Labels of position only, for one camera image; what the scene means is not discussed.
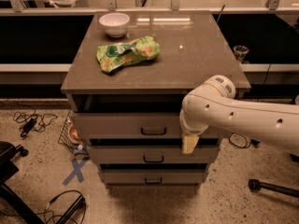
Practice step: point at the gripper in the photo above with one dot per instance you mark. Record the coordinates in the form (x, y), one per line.
(192, 131)

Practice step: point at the grey top drawer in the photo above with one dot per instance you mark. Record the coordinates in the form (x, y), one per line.
(127, 125)

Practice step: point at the grey drawer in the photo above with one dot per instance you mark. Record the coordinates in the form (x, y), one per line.
(150, 155)
(153, 178)
(127, 125)

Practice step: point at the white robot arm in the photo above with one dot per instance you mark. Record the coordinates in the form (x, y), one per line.
(213, 104)

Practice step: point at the grey drawer cabinet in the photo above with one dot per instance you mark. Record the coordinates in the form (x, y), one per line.
(193, 49)

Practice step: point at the grey bottom drawer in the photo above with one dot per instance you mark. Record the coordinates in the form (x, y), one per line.
(153, 178)

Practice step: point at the grey middle drawer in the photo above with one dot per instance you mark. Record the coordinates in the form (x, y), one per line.
(150, 155)

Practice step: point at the black tripod leg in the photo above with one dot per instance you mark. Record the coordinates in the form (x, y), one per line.
(256, 185)

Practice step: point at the clear glass cup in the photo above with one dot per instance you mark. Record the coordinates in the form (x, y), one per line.
(240, 52)

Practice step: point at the blue tape cross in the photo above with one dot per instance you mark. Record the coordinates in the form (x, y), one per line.
(76, 173)

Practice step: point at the green snack bag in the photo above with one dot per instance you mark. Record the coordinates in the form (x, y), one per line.
(112, 57)

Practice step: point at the white ceramic bowl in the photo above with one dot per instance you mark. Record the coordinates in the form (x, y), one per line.
(115, 24)

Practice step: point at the black office chair base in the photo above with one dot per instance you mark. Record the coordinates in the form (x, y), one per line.
(7, 170)

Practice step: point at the wire basket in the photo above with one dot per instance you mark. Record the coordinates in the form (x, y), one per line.
(70, 140)

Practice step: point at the black stand with cable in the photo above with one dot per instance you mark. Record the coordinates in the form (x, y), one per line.
(51, 218)

